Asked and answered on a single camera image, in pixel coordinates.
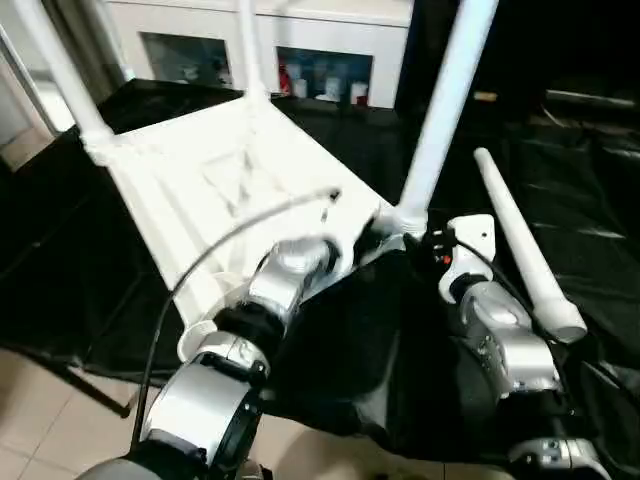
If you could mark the white plastic table leg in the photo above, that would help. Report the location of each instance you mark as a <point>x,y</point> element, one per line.
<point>445,110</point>
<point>65,75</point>
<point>252,50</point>
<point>520,240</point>

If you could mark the white plastic table top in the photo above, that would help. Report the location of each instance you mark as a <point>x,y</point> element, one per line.
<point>200,165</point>

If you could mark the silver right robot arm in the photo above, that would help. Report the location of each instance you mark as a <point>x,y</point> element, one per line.
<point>505,330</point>

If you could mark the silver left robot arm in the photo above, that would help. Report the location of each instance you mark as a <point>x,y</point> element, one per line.
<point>280,285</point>

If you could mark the black case with gold label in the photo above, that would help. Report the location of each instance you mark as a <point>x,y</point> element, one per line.
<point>475,50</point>

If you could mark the grey metal rod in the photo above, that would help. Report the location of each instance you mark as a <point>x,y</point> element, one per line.
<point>590,99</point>

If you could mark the white cabinet with glass doors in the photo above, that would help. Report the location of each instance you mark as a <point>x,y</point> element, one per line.
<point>325,25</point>

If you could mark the dark robot foot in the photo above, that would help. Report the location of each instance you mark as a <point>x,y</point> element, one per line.
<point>257,472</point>

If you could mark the black mat cover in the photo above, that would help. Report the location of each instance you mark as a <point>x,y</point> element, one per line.
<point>75,240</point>

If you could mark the black metal stand leg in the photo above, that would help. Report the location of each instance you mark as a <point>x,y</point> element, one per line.
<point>100,390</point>

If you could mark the grey curtain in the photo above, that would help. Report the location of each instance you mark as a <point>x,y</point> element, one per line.
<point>90,40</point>

